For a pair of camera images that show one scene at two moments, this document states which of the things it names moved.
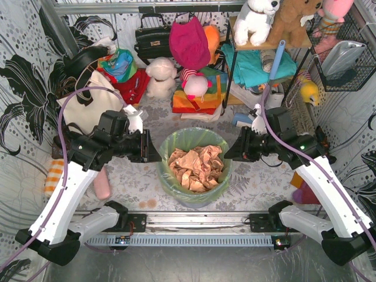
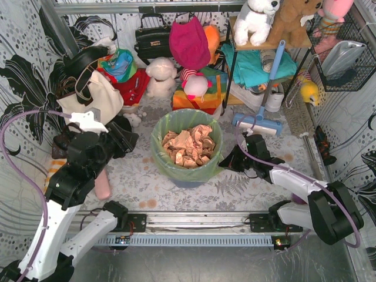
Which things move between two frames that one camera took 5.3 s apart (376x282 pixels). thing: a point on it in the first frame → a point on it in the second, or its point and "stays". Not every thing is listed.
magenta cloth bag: (189, 44) stays
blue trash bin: (195, 205) → (187, 184)
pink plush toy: (332, 12) stays
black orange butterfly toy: (325, 144) stays
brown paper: (198, 170) → (190, 148)
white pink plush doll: (195, 84) stays
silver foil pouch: (339, 60) stays
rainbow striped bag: (207, 104) stays
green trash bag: (184, 139) → (183, 119)
